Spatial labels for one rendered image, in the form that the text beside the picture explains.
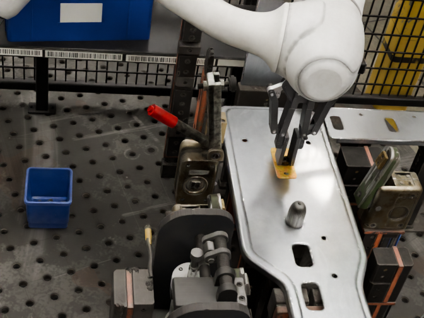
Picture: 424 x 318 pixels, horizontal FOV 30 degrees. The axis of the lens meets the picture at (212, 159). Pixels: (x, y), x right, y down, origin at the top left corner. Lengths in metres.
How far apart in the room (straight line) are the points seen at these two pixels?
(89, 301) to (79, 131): 0.52
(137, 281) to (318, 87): 0.39
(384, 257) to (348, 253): 0.07
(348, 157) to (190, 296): 0.64
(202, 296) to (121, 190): 0.80
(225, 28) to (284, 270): 0.43
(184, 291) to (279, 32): 0.38
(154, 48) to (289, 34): 0.64
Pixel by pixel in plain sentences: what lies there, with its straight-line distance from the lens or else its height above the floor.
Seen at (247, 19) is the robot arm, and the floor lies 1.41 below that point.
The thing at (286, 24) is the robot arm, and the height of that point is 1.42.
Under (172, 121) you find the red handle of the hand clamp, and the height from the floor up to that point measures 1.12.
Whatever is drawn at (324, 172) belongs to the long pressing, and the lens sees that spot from 1.54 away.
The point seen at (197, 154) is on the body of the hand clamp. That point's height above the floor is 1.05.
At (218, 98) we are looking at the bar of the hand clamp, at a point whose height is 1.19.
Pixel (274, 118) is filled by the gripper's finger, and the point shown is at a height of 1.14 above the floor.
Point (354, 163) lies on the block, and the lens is 1.61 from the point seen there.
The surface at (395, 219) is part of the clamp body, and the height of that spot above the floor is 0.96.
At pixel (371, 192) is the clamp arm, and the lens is 1.49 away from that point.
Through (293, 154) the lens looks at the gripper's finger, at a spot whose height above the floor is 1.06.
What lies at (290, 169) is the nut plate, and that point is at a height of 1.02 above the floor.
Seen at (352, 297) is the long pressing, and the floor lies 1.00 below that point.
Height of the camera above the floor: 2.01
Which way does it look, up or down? 42 degrees down
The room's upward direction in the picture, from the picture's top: 11 degrees clockwise
